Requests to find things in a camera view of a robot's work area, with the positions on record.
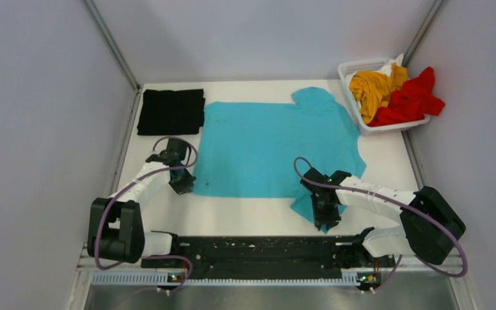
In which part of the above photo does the yellow t shirt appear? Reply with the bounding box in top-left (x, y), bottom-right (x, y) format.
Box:
top-left (349, 64), bottom-right (408, 125)

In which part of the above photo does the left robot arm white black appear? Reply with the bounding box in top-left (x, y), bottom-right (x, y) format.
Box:
top-left (87, 136), bottom-right (198, 270)

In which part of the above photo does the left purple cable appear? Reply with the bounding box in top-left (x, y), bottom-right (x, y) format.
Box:
top-left (93, 136), bottom-right (200, 271)

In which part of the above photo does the folded black t shirt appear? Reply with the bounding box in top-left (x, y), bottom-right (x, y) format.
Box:
top-left (137, 88), bottom-right (205, 136)

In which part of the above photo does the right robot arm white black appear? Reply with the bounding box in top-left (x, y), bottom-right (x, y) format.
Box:
top-left (301, 168), bottom-right (466, 266)

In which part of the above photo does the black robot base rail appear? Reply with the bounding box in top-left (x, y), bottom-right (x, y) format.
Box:
top-left (139, 235), bottom-right (397, 282)

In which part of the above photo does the purple cable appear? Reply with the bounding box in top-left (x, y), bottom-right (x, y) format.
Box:
top-left (93, 136), bottom-right (200, 271)
top-left (293, 156), bottom-right (469, 279)

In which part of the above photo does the white cloth in basket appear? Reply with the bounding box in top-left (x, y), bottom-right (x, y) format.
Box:
top-left (377, 53), bottom-right (404, 78)

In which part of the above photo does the white plastic basket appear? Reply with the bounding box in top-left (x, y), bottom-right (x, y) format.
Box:
top-left (337, 57), bottom-right (431, 136)

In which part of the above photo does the white slotted cable duct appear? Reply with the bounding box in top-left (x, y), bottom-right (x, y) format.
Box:
top-left (91, 271), bottom-right (379, 287)

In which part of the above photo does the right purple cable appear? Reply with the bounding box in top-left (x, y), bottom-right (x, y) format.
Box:
top-left (293, 156), bottom-right (469, 279)

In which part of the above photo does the red t shirt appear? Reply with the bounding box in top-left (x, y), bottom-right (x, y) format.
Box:
top-left (368, 67), bottom-right (445, 127)

